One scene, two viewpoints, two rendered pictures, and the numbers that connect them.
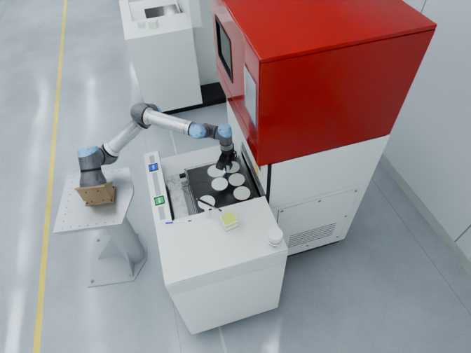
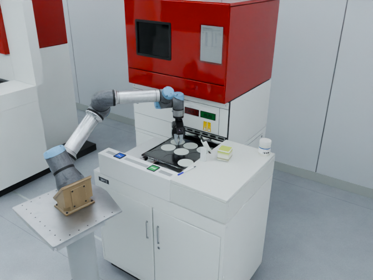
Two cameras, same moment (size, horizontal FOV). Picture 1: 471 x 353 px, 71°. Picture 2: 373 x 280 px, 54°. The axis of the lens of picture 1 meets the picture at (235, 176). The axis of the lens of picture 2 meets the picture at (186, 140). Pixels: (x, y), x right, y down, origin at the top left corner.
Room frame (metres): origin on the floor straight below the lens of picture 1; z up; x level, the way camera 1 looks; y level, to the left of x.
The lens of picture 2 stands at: (-0.36, 1.51, 1.99)
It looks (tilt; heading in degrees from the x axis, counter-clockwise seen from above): 25 degrees down; 318
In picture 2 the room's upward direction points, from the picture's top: 1 degrees clockwise
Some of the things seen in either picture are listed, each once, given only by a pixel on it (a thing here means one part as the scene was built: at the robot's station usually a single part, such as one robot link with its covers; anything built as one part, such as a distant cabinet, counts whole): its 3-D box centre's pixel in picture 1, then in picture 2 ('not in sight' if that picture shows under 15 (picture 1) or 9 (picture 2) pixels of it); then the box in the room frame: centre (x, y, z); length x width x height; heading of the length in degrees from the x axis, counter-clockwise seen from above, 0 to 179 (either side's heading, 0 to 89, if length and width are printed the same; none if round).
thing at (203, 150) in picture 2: (209, 208); (205, 149); (0.98, 0.15, 1.03); 0.06 x 0.04 x 0.13; 104
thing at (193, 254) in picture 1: (220, 243); (226, 176); (0.85, 0.10, 0.89); 0.62 x 0.35 x 0.14; 104
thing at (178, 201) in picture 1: (178, 200); not in sight; (1.17, 0.35, 0.87); 0.36 x 0.08 x 0.03; 14
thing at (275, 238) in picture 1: (275, 238); (265, 147); (0.80, -0.18, 1.01); 0.07 x 0.07 x 0.10
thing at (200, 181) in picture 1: (219, 183); (181, 151); (1.25, 0.10, 0.90); 0.34 x 0.34 x 0.01; 14
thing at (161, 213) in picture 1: (158, 191); (137, 173); (1.23, 0.47, 0.89); 0.55 x 0.09 x 0.14; 14
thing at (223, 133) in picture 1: (224, 134); (177, 100); (1.35, 0.05, 1.21); 0.09 x 0.08 x 0.11; 66
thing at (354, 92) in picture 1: (301, 57); (202, 40); (1.56, -0.38, 1.52); 0.81 x 0.75 x 0.59; 14
